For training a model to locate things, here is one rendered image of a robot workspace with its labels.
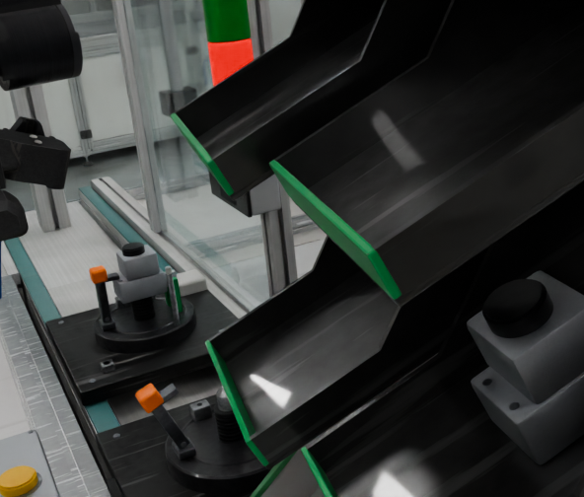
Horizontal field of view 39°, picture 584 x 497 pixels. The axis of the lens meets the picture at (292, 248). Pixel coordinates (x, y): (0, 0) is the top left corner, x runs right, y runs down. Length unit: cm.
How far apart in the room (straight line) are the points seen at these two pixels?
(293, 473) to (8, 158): 32
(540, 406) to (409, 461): 9
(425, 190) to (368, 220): 3
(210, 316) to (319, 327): 63
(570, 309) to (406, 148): 10
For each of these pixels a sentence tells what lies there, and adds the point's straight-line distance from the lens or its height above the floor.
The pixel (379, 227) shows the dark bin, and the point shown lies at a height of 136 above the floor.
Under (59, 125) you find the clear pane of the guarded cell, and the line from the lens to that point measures 208.
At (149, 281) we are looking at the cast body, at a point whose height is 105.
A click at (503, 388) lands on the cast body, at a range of 40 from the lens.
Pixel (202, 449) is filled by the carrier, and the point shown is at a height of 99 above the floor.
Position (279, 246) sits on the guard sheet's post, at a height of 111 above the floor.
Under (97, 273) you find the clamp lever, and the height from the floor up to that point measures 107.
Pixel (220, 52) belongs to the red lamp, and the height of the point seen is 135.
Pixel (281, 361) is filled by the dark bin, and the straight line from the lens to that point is 54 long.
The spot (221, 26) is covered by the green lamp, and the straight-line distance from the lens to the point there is 93.
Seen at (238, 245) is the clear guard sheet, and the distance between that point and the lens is 116.
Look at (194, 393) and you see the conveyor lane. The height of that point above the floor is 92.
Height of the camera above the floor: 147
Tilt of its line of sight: 21 degrees down
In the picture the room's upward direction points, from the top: 6 degrees counter-clockwise
